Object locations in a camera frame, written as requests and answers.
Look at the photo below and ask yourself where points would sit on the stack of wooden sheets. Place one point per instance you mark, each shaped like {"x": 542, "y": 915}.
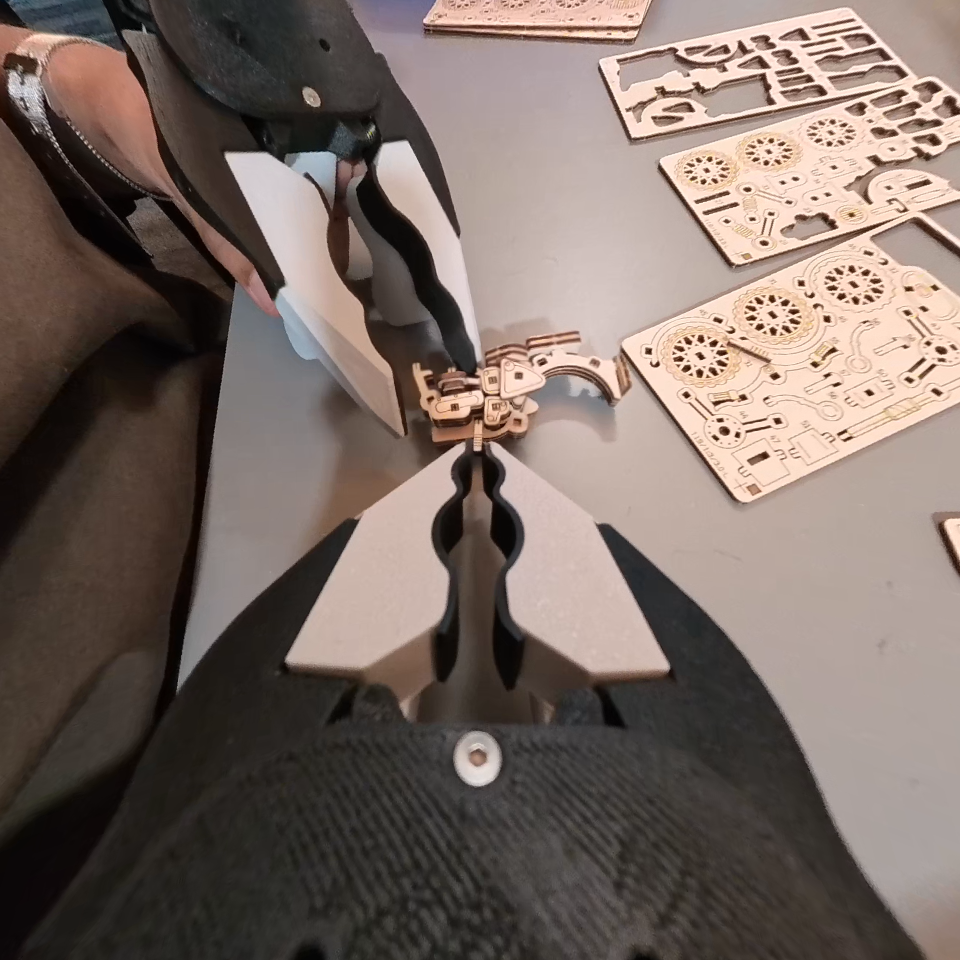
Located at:
{"x": 525, "y": 22}

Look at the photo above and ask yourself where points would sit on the wooden puzzle sheet many cutouts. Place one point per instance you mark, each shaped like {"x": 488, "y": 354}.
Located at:
{"x": 817, "y": 91}

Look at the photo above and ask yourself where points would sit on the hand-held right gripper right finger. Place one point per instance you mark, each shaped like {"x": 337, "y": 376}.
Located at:
{"x": 577, "y": 600}

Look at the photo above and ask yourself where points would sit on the wooden puzzle sheet with gears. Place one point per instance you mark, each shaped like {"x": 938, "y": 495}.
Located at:
{"x": 787, "y": 195}

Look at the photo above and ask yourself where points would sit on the grey desk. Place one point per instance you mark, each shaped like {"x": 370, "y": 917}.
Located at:
{"x": 750, "y": 600}

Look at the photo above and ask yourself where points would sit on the person's left hand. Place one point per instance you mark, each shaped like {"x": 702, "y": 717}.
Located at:
{"x": 112, "y": 105}

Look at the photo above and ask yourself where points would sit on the wooden puzzle sheet notched corner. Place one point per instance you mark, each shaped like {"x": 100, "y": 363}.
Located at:
{"x": 810, "y": 420}

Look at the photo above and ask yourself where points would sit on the small wooden puzzle piece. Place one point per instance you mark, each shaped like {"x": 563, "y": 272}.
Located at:
{"x": 951, "y": 540}

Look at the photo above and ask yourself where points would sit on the wooden puzzle model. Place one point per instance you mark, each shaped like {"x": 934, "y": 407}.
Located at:
{"x": 510, "y": 382}

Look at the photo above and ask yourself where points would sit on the person's olive clothing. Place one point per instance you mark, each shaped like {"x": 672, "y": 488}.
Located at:
{"x": 75, "y": 450}

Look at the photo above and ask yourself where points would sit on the person's left forearm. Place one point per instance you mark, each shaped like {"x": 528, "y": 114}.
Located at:
{"x": 11, "y": 37}

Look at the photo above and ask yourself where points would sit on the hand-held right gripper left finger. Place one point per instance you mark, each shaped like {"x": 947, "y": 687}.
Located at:
{"x": 360, "y": 600}

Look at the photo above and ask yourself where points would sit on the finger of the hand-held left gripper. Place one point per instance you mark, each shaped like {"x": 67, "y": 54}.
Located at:
{"x": 315, "y": 300}
{"x": 444, "y": 262}

